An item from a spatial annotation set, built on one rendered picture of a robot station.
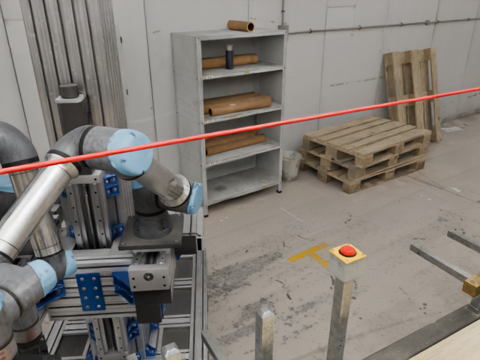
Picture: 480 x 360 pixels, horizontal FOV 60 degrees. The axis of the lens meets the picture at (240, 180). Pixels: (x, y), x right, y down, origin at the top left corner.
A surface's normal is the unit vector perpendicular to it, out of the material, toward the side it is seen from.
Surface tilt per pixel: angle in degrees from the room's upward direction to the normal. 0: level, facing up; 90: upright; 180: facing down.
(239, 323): 0
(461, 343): 0
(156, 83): 90
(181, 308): 0
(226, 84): 90
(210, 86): 90
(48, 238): 72
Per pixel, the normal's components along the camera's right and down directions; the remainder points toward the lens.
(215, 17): 0.57, 0.34
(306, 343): 0.00, -0.91
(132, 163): 0.89, 0.09
